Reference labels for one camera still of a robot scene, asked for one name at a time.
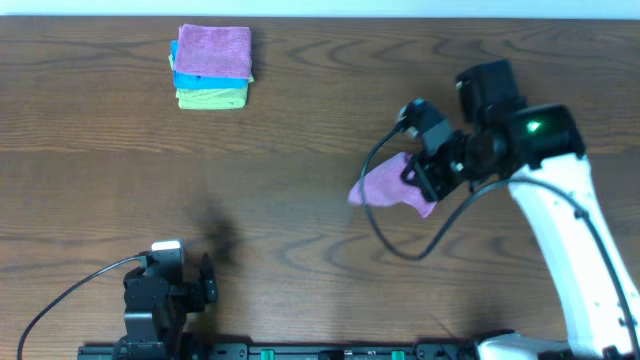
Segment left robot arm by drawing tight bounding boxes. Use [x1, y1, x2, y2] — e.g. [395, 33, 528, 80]
[111, 249, 218, 360]

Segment folded purple cloth on stack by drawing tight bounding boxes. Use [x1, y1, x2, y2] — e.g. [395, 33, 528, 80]
[174, 24, 252, 79]

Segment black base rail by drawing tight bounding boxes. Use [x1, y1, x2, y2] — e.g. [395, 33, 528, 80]
[76, 343, 479, 360]

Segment right black cable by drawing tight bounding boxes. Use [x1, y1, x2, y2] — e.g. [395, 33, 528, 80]
[359, 122, 640, 354]

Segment folded blue cloth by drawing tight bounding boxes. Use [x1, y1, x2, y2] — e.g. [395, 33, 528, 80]
[170, 40, 248, 90]

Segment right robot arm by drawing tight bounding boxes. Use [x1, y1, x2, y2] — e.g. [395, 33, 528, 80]
[398, 60, 639, 359]

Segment folded green cloth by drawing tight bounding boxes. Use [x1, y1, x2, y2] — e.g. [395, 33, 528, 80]
[175, 76, 254, 110]

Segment purple microfiber cloth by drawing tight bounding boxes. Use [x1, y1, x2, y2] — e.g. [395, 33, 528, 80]
[364, 152, 436, 218]

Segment left black cable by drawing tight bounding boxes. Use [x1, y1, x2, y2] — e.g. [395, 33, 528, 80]
[16, 255, 149, 360]

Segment black cable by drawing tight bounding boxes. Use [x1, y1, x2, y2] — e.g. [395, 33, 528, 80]
[359, 122, 640, 354]
[16, 255, 149, 360]

